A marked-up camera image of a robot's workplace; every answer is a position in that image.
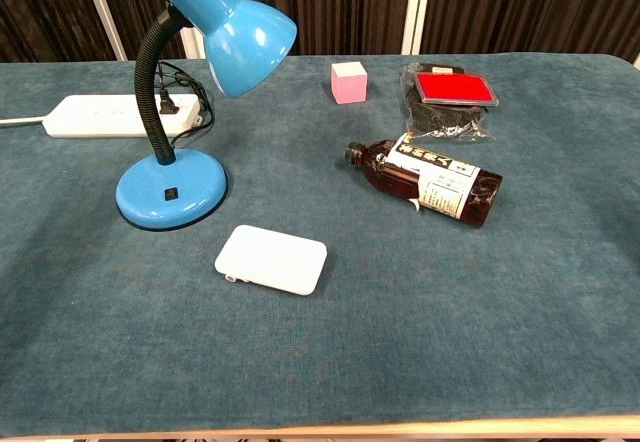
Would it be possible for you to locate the blue gooseneck desk lamp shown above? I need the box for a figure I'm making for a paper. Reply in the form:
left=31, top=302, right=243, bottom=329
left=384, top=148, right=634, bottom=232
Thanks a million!
left=114, top=0, right=299, bottom=232

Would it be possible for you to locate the white rectangular flat case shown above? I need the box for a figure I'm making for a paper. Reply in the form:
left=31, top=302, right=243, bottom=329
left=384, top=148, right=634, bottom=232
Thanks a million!
left=214, top=224, right=329, bottom=297

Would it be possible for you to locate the small cube block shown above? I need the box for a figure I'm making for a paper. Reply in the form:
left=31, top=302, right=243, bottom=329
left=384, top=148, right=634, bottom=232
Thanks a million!
left=330, top=61, right=369, bottom=106

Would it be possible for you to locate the brown labelled plastic bottle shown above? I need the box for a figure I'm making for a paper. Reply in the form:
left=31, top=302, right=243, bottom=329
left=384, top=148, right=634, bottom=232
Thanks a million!
left=343, top=132, right=504, bottom=229

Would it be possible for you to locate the teal tablecloth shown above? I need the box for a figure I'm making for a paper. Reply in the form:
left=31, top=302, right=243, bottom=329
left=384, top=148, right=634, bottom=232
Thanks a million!
left=0, top=52, right=640, bottom=438

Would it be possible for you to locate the black item in plastic bag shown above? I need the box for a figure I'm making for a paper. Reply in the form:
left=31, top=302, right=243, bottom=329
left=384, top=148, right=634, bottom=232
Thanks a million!
left=399, top=62, right=496, bottom=142

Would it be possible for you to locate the red ink pad case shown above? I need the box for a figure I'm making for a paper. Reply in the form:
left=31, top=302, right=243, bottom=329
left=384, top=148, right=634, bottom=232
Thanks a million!
left=413, top=72, right=500, bottom=108

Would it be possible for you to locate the white power strip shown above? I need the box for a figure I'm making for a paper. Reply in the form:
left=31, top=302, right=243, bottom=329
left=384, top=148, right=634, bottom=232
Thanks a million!
left=41, top=93, right=202, bottom=139

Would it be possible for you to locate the black lamp power cord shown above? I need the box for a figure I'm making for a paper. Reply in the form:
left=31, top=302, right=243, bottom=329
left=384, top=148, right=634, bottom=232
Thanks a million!
left=152, top=60, right=216, bottom=141

